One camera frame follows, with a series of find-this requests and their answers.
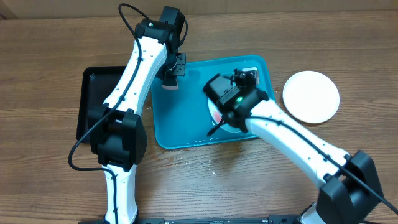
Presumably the pink green sponge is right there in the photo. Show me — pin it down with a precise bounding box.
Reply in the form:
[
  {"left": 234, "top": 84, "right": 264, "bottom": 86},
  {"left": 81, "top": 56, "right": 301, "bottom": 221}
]
[{"left": 162, "top": 76, "right": 178, "bottom": 90}]

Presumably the light blue plate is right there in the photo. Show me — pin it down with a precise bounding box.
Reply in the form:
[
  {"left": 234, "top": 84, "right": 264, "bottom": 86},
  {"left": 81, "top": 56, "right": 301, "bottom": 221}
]
[{"left": 206, "top": 72, "right": 246, "bottom": 134}]

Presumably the black plastic tray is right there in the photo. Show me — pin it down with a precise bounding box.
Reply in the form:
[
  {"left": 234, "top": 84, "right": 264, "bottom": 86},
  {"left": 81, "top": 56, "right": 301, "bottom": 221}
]
[{"left": 76, "top": 66, "right": 126, "bottom": 140}]

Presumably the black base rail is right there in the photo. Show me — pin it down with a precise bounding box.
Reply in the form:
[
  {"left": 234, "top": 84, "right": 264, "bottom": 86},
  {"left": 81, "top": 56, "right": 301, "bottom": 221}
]
[{"left": 79, "top": 214, "right": 299, "bottom": 224}]

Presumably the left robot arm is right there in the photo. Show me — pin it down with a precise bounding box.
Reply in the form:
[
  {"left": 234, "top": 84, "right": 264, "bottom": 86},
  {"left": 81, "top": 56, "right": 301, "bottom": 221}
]
[{"left": 88, "top": 6, "right": 188, "bottom": 223}]

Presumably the white plate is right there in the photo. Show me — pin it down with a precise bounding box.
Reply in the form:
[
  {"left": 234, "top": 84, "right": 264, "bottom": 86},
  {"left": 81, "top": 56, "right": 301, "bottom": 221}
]
[{"left": 282, "top": 70, "right": 340, "bottom": 124}]

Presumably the teal plastic tray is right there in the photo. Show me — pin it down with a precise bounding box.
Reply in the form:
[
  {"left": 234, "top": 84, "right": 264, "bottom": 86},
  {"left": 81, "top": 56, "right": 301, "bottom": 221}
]
[{"left": 151, "top": 55, "right": 275, "bottom": 150}]

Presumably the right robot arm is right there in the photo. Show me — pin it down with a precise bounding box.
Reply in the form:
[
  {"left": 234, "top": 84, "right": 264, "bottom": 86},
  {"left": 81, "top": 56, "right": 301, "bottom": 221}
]
[{"left": 203, "top": 69, "right": 383, "bottom": 224}]

